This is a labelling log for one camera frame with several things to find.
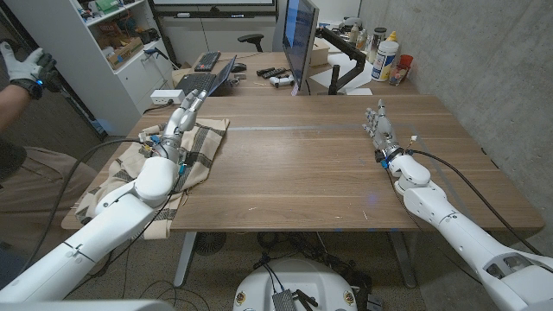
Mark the person's white gloved hand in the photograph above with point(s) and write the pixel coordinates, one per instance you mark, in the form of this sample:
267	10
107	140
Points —
19	69

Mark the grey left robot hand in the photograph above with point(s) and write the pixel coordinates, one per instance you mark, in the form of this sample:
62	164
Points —
179	123

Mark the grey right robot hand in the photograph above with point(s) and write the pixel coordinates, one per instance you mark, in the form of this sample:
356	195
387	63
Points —
384	131

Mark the person's bare forearm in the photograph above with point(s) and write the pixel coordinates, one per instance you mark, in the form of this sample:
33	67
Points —
9	105

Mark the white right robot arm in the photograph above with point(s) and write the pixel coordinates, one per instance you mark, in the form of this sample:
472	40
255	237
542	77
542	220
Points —
466	242

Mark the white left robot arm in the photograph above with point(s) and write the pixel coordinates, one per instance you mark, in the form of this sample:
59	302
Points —
78	255

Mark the beige plaid scarf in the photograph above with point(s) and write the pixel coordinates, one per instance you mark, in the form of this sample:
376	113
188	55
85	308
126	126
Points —
203	147

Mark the white power strip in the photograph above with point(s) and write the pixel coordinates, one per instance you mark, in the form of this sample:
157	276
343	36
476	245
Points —
167	97

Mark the black open laptop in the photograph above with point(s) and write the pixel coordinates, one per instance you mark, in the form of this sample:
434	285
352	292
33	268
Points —
201	83

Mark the white paper sheet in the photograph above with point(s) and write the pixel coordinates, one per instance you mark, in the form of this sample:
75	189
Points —
358	71

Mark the white shelf unit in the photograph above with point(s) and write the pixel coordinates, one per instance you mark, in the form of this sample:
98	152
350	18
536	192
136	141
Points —
86	82

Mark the black keyboard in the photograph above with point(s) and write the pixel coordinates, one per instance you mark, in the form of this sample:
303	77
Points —
207	61

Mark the white wipes canister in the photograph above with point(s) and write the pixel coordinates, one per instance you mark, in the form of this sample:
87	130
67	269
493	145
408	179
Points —
383	60

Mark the red cup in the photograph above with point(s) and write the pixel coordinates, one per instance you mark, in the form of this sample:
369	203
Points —
405	61

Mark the black computer mouse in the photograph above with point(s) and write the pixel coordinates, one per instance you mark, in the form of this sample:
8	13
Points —
238	67

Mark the brown cardboard box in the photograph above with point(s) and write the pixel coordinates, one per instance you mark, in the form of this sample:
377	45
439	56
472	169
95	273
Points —
125	52

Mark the dark lidded jar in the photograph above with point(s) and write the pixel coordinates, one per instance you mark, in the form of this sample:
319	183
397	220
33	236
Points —
377	41

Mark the person's black shirt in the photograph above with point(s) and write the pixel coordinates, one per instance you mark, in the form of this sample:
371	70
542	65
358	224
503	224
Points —
8	160

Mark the yellow capped bottle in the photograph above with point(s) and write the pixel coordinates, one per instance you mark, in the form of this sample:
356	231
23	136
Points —
392	36

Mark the black remote control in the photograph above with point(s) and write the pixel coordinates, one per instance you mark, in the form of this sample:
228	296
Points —
264	71
276	73

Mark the beige box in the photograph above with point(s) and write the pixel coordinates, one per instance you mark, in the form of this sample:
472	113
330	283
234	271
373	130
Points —
320	52

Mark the white game controller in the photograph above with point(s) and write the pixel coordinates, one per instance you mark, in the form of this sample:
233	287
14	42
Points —
281	80

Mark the black office chair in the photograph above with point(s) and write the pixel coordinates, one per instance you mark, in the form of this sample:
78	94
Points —
251	39

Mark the black floor fan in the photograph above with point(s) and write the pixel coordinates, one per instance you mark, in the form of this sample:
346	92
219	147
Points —
209	243

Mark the black computer monitor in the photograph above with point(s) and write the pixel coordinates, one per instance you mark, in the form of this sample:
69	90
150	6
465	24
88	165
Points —
298	39

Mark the person's khaki trousers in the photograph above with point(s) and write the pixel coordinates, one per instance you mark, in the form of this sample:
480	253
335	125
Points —
39	194

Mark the grey table leg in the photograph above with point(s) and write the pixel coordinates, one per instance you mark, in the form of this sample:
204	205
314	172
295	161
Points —
402	259
185	259

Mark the white robot torso base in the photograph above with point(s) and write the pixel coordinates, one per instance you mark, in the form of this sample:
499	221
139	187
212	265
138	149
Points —
298	281

